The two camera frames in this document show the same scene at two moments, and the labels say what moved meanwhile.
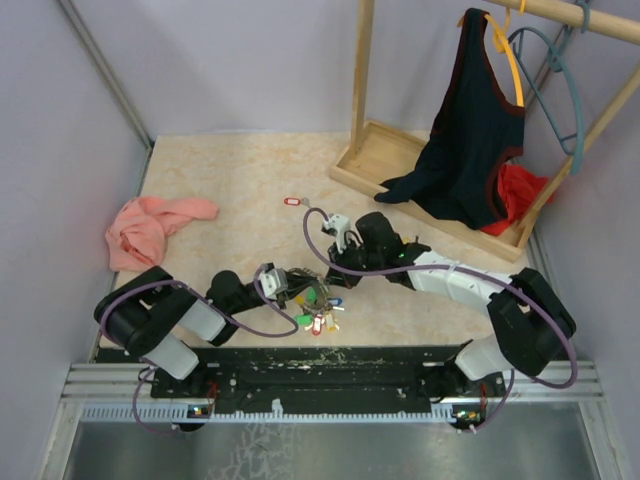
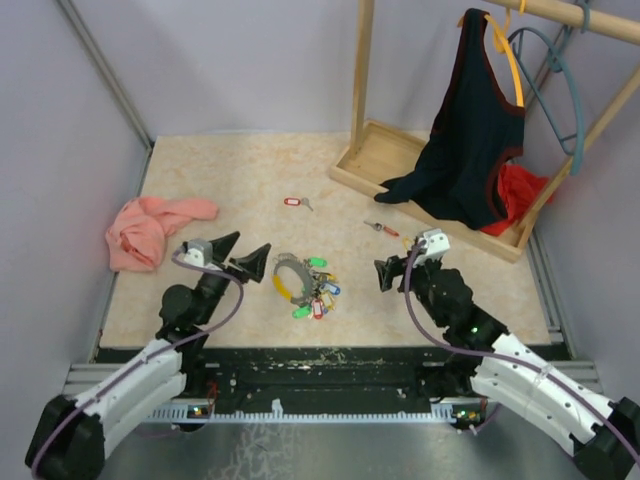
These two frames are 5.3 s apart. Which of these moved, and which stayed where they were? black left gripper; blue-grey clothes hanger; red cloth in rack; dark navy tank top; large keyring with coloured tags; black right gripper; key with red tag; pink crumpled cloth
Moved: black left gripper; black right gripper; large keyring with coloured tags
Stayed: red cloth in rack; blue-grey clothes hanger; pink crumpled cloth; key with red tag; dark navy tank top
